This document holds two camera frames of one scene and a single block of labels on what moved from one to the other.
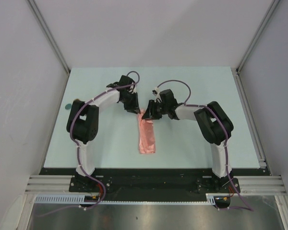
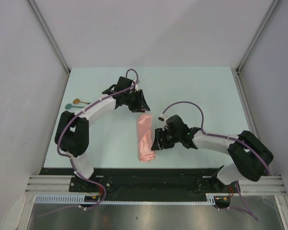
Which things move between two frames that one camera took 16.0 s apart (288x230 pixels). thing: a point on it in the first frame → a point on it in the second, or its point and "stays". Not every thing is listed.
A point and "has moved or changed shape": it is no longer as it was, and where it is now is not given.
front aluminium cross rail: x=248 y=185 stays
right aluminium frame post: x=263 y=24 stays
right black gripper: x=150 y=113 → x=159 y=133
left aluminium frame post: x=49 y=36 stays
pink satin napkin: x=147 y=138 has moved or changed shape
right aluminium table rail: x=262 y=161 stays
